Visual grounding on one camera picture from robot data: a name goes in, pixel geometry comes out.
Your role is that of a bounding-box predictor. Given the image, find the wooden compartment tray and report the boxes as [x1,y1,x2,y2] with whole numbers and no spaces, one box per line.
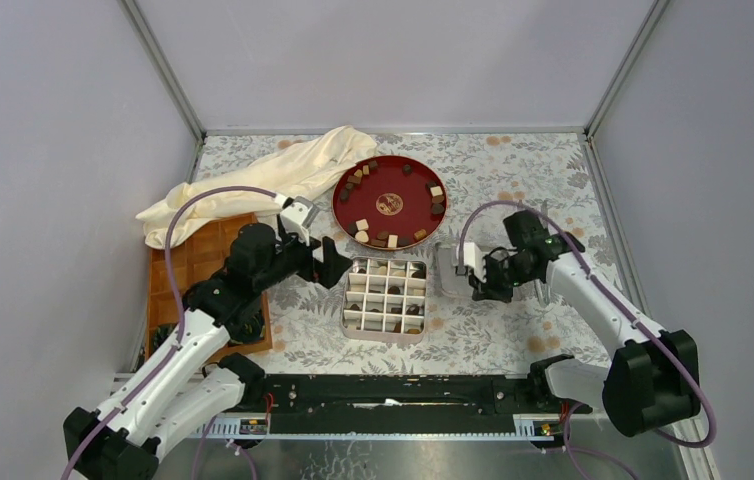
[138,214,273,364]

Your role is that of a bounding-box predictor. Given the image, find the floral table mat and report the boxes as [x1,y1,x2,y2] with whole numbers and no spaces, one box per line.
[253,133,618,374]

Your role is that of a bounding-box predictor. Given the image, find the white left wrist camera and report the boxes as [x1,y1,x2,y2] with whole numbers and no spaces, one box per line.
[274,194,319,244]

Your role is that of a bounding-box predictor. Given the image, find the silver tin lid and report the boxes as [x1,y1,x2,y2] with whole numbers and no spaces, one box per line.
[435,243,475,300]

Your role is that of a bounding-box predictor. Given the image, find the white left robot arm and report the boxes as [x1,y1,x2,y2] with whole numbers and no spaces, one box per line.
[62,223,353,479]

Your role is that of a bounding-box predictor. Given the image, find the silver metal tongs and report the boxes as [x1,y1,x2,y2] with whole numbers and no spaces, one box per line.
[534,199,551,307]

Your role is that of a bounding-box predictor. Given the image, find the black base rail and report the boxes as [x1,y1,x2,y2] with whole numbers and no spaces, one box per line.
[234,374,570,438]

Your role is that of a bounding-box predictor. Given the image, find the red round tray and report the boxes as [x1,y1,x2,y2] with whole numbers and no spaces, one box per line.
[330,155,449,251]

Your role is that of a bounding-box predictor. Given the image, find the black paper cup liners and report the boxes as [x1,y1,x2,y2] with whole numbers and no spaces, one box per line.
[148,313,266,354]

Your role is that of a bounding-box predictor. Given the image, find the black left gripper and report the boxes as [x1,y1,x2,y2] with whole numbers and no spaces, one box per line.
[255,226,354,294]

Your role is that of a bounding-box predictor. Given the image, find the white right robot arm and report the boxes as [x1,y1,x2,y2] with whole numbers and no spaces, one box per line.
[456,208,712,437]

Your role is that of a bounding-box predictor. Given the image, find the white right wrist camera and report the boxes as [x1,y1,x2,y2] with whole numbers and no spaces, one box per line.
[455,242,484,277]

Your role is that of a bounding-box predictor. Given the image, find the cream cloth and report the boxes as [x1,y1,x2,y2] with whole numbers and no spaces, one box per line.
[136,126,377,250]

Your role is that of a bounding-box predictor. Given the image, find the pink tin with white dividers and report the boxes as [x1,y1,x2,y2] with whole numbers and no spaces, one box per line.
[341,257,429,345]

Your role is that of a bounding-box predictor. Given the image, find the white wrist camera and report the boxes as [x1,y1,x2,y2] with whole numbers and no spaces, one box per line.
[455,242,484,277]
[274,194,319,244]

